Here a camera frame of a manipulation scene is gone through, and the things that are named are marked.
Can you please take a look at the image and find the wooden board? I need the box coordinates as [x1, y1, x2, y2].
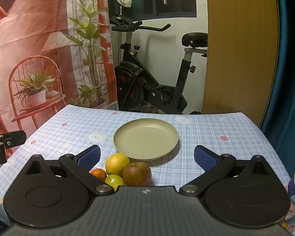
[202, 0, 279, 127]

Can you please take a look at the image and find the green guava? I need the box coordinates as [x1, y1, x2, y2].
[105, 174, 126, 192]

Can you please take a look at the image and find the dark blue curtain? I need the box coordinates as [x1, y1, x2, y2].
[259, 0, 295, 177]

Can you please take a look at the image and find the beige round plate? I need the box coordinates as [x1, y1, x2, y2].
[113, 118, 179, 161]

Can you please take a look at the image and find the orange mandarin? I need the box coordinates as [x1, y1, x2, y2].
[91, 168, 107, 182]

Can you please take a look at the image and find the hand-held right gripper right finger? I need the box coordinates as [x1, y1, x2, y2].
[179, 145, 273, 196]

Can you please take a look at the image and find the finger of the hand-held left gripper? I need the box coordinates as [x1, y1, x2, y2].
[0, 130, 27, 150]

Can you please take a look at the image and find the red apple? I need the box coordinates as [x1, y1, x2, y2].
[122, 162, 152, 187]

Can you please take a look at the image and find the yellow lemon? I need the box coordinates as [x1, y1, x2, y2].
[105, 153, 130, 176]

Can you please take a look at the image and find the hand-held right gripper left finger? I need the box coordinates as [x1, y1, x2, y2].
[22, 145, 115, 197]

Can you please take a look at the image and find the black exercise bike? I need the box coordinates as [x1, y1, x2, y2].
[109, 13, 208, 115]

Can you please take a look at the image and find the printed backdrop cloth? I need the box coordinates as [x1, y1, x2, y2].
[0, 0, 117, 158]

